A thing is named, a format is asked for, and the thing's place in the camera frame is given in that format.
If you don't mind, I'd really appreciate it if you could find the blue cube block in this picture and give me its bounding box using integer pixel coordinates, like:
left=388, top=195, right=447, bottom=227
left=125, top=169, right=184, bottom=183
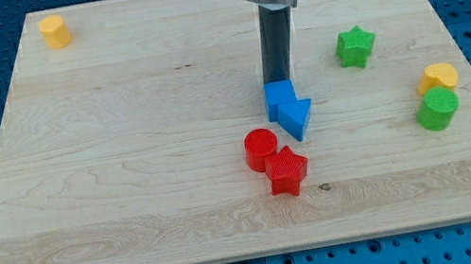
left=263, top=79, right=297, bottom=122

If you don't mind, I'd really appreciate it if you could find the red cylinder block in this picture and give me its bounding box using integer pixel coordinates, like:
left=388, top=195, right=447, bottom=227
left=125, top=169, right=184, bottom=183
left=243, top=128, right=278, bottom=172

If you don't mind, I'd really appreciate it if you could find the blue triangle block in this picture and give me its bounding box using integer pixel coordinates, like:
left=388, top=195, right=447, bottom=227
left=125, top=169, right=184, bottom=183
left=277, top=98, right=312, bottom=142

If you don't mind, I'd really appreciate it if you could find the red star block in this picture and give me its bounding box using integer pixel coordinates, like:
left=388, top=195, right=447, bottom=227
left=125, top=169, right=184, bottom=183
left=265, top=146, right=309, bottom=197

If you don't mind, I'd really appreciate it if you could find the light wooden board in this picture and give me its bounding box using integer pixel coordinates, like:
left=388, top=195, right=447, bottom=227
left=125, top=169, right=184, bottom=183
left=0, top=0, right=471, bottom=264

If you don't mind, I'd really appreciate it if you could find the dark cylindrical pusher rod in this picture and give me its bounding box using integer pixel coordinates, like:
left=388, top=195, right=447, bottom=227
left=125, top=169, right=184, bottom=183
left=258, top=5, right=291, bottom=84

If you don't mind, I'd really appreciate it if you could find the green star block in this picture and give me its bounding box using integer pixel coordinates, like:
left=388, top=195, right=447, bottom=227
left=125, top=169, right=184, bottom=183
left=336, top=26, right=375, bottom=69

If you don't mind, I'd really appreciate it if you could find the green cylinder block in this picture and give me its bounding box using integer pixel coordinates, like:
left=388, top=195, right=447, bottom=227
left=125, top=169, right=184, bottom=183
left=416, top=86, right=460, bottom=132

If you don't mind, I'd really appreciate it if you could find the yellow heart block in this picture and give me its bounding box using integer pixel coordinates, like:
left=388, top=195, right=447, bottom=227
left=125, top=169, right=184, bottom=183
left=417, top=62, right=460, bottom=95

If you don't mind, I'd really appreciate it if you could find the yellow hexagon block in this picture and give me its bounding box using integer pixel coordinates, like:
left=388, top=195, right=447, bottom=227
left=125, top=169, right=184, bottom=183
left=38, top=14, right=73, bottom=49

